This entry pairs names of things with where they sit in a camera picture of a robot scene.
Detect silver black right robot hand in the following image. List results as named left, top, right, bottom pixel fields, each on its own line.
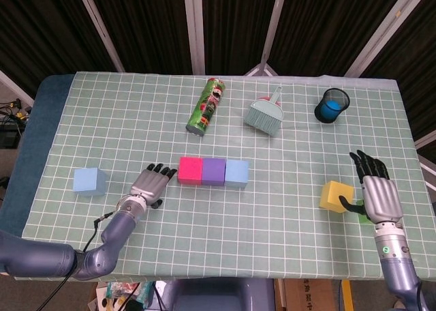
left=339, top=149, right=405, bottom=223

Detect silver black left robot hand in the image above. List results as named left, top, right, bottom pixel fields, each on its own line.
left=130, top=163, right=178, bottom=209

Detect green foam cube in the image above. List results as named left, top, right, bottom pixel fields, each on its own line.
left=356, top=198, right=374, bottom=225

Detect pink foam cube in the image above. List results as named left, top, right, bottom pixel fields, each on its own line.
left=177, top=156, right=204, bottom=186

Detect light blue foam cube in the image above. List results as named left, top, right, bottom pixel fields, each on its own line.
left=73, top=167, right=108, bottom=196
left=224, top=159, right=250, bottom=190

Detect purple foam cube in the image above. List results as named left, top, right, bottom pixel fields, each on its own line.
left=201, top=158, right=227, bottom=187

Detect yellow foam cube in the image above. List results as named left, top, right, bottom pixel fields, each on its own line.
left=319, top=180, right=356, bottom=213

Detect green Pringles can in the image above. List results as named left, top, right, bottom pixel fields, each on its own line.
left=185, top=78, right=227, bottom=137

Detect green checkered tablecloth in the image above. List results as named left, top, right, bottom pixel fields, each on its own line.
left=19, top=71, right=422, bottom=280

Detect yellow bar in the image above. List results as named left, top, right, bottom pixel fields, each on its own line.
left=341, top=279, right=354, bottom=311

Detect black mesh pen cup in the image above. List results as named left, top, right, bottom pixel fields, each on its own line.
left=313, top=87, right=351, bottom=124

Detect colourful printed papers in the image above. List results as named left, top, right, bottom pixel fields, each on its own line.
left=88, top=280, right=154, bottom=311

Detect brown cardboard box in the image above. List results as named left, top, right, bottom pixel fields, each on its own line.
left=282, top=278, right=341, bottom=311

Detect blue-grey robot torso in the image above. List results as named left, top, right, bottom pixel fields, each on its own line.
left=163, top=277, right=276, bottom=311

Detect teal hand brush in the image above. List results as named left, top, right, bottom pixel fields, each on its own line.
left=243, top=86, right=283, bottom=137

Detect red round disc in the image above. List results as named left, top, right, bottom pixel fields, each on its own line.
left=258, top=94, right=282, bottom=106

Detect black device box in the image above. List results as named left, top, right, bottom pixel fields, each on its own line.
left=0, top=128, right=24, bottom=150

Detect white frame bar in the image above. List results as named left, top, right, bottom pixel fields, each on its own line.
left=0, top=70, right=35, bottom=106
left=419, top=153, right=436, bottom=175
left=414, top=130, right=436, bottom=151

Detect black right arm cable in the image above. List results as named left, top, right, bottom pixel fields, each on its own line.
left=414, top=280, right=426, bottom=311

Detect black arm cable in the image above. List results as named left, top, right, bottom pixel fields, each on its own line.
left=414, top=280, right=426, bottom=311
left=40, top=212, right=113, bottom=311

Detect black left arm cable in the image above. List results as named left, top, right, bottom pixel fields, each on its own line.
left=40, top=212, right=113, bottom=311

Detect tangled cable bundle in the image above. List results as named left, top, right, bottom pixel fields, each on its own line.
left=0, top=98, right=33, bottom=123

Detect white frame post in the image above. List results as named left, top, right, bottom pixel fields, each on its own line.
left=74, top=0, right=125, bottom=73
left=183, top=0, right=206, bottom=76
left=245, top=0, right=290, bottom=77
left=343, top=0, right=427, bottom=77

